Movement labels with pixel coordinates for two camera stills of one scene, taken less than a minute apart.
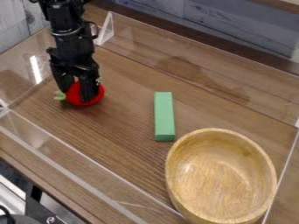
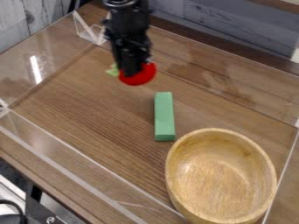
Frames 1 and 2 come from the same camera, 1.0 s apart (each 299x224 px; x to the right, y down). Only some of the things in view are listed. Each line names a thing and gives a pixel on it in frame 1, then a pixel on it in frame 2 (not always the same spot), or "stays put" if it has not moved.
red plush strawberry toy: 73,94 → 145,75
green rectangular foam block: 163,116 stays put
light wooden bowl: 221,178 stays put
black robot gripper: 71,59 → 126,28
